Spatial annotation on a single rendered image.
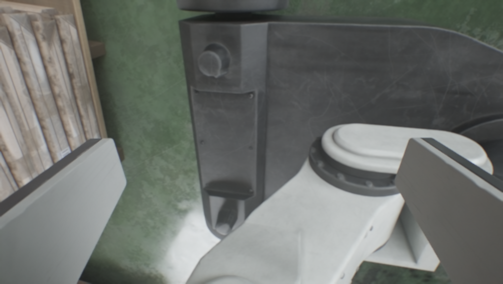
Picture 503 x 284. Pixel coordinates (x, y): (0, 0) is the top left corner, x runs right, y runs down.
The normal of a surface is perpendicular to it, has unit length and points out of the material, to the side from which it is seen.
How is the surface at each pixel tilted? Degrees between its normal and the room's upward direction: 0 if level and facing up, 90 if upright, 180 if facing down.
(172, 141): 0
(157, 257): 0
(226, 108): 0
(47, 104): 90
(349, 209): 90
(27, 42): 90
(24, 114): 90
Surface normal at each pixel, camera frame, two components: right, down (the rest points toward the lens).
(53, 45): 0.97, 0.20
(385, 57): -0.19, 0.50
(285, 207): 0.00, -0.86
